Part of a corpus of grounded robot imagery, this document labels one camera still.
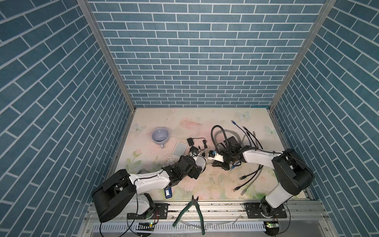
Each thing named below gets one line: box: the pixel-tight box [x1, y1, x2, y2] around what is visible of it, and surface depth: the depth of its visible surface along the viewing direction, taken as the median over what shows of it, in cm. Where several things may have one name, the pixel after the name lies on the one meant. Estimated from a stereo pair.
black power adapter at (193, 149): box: [189, 145, 200, 156], surface depth 98 cm
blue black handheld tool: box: [163, 187, 173, 199], surface depth 79 cm
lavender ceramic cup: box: [151, 127, 170, 149], surface depth 101 cm
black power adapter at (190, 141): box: [187, 137, 194, 147], surface depth 101 cm
